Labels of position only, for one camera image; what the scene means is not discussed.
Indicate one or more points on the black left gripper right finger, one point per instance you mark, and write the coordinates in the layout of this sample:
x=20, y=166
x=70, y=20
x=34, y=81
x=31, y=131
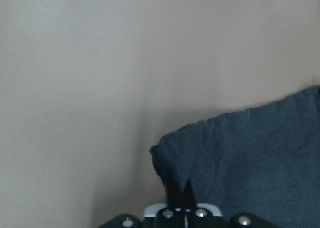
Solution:
x=188, y=197

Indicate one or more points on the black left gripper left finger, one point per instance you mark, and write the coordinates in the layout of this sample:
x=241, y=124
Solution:
x=173, y=196

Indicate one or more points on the black printed t-shirt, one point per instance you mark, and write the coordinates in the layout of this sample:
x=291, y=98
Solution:
x=264, y=161

